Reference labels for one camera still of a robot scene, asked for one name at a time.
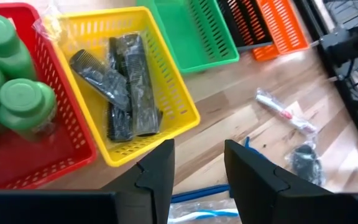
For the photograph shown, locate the bagged black hair ties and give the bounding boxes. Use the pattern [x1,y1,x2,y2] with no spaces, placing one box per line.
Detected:
[284,141,326,187]

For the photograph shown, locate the long dark bagged comb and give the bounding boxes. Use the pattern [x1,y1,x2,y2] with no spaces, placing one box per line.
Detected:
[106,37,135,142]
[113,32,163,137]

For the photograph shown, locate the black plastic basket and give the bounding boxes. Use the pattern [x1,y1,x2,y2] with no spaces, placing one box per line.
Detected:
[216,0,275,53]

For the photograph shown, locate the orange plastic basket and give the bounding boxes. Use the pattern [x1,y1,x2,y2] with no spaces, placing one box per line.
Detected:
[252,0,310,62]

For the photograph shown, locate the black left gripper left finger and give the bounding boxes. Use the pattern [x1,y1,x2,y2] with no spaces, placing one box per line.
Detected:
[101,139,176,224]

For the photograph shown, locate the short black bagged comb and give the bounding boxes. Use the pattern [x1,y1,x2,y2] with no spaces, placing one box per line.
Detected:
[69,49,132,113]

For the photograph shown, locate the yellow plastic basket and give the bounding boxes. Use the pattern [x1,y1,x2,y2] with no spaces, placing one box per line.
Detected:
[44,6,201,168]

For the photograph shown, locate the green plastic basket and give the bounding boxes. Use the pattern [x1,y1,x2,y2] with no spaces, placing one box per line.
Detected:
[136,0,241,75]

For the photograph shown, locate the blue white bagged toothbrush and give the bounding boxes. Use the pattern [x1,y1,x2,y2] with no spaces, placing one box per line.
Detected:
[167,198,241,224]

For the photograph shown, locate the pink white bagged toothbrush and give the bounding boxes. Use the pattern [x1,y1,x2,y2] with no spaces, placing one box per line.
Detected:
[255,87,319,135]

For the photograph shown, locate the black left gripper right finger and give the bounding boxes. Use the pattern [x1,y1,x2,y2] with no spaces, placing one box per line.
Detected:
[224,139,357,224]

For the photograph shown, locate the red plastic basket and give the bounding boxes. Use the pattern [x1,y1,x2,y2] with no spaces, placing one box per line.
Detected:
[0,2,98,191]

